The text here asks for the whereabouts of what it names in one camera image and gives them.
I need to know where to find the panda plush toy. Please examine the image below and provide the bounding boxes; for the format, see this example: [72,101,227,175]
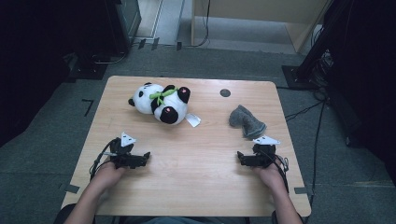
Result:
[127,81,203,129]

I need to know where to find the bundle of cables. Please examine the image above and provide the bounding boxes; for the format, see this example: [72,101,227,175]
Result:
[311,49,335,88]

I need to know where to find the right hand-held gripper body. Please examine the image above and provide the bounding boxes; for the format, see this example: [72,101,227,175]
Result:
[251,135,281,170]

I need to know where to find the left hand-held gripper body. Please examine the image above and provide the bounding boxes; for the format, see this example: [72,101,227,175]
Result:
[106,132,141,171]

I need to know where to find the right hand-held gripper cable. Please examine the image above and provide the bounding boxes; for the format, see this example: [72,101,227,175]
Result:
[270,152,290,194]

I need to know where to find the grey cloth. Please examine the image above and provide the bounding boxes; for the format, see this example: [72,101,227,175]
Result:
[228,105,268,141]

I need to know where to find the long black floor cable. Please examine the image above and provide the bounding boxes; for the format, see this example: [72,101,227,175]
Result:
[306,99,327,224]

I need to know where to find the left hand-held gripper cable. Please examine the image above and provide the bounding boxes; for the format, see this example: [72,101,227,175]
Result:
[89,138,118,181]

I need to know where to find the person's right hand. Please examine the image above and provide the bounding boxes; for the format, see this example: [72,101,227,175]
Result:
[252,162,289,194]

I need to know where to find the hand-held gripper cable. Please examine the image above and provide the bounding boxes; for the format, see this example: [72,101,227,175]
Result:
[270,152,290,194]
[89,138,118,181]

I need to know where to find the black metal stand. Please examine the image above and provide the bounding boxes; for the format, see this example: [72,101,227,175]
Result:
[281,0,356,91]

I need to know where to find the black looped floor cable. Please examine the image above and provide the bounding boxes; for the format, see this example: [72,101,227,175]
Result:
[92,50,129,65]

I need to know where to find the black hanging cable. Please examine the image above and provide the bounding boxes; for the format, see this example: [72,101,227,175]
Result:
[186,0,211,49]

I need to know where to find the wooden cabinet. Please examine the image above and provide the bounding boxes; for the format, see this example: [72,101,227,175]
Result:
[190,0,331,54]

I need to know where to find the short black floor cable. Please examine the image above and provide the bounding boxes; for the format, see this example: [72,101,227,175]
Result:
[284,101,325,122]

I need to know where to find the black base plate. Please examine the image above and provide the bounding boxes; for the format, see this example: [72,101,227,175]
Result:
[66,52,108,81]

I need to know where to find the black cabinet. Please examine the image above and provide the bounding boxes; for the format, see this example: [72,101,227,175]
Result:
[104,0,143,55]

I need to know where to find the black curtain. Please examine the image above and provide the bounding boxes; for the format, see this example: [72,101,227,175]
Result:
[323,0,396,188]
[0,0,110,147]

